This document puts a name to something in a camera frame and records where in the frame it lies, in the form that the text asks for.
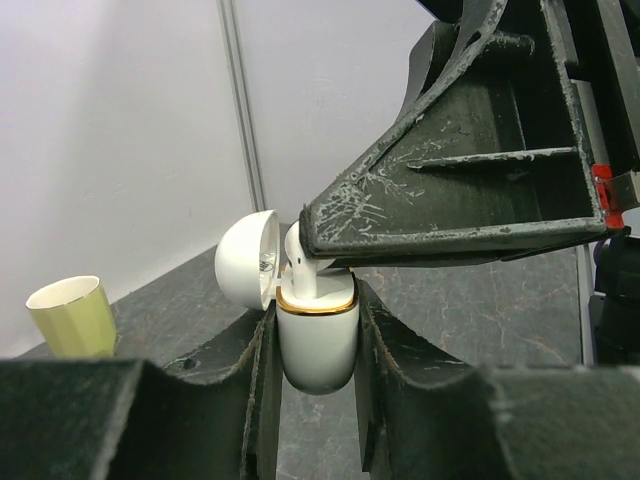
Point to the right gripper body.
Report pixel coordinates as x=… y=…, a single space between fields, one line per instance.
x=600 y=40

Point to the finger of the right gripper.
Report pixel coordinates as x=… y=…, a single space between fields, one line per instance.
x=497 y=167

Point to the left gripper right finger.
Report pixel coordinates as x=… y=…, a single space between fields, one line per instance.
x=424 y=414

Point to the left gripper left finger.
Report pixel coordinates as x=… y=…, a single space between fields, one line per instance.
x=211 y=414

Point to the white earbud charging case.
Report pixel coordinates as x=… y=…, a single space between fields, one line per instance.
x=318 y=337

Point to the white earbud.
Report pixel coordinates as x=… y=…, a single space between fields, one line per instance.
x=304 y=270

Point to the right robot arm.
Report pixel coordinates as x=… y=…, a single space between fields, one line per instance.
x=614 y=304

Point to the yellow-green mug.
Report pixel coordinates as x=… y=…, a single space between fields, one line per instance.
x=75 y=318

